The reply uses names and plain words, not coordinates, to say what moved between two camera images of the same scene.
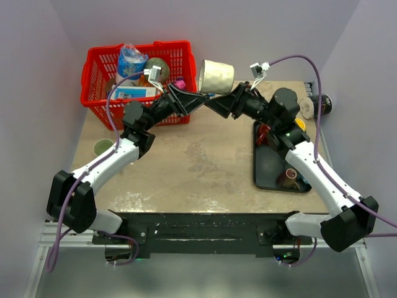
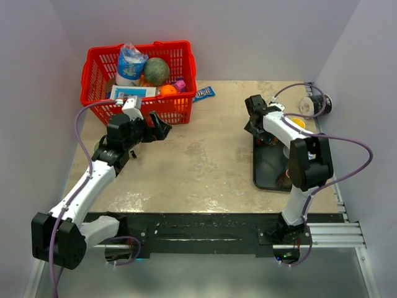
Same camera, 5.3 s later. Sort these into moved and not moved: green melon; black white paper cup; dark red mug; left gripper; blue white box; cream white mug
Moved: left gripper; cream white mug
Not moved: green melon; blue white box; black white paper cup; dark red mug
